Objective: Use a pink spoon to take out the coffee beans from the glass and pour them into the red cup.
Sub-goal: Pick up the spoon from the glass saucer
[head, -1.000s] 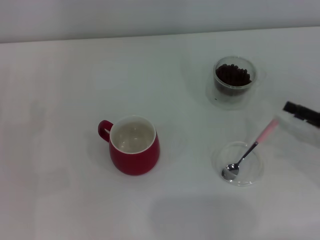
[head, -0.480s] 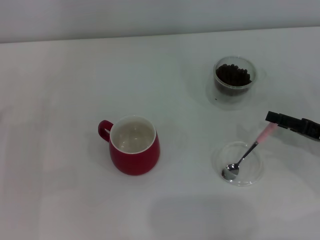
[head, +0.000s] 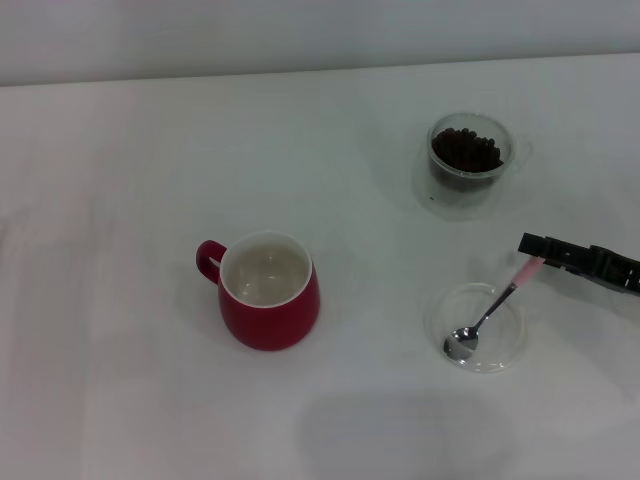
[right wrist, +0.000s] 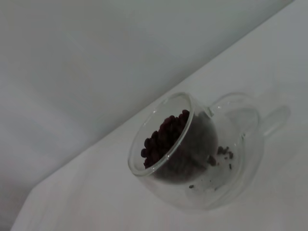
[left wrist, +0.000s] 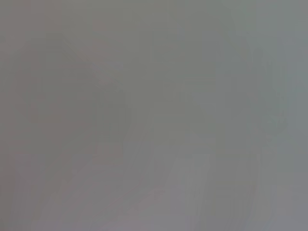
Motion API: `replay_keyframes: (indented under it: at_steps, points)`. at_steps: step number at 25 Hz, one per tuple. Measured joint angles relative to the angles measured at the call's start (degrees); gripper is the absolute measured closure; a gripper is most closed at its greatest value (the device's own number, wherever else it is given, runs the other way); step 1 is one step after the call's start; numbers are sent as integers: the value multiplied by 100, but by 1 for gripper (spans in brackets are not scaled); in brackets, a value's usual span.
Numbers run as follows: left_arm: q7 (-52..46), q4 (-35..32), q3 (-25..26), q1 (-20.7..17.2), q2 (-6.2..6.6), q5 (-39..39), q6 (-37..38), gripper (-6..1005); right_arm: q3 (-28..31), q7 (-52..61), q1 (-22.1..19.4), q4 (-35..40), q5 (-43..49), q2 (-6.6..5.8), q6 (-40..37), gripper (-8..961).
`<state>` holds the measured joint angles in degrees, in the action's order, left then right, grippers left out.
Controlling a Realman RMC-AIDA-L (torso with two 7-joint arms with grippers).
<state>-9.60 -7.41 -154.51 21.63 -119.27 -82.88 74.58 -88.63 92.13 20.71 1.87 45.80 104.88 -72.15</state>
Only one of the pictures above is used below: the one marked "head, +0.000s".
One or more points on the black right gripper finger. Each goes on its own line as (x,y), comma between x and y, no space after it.
(570,255)

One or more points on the clear glass cup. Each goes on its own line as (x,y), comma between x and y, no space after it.
(505,135)

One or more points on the red ceramic mug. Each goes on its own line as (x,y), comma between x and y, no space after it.
(270,320)

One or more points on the coffee beans pile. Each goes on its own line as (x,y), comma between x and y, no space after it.
(465,150)

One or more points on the clear glass saucer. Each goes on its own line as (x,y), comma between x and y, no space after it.
(500,345)

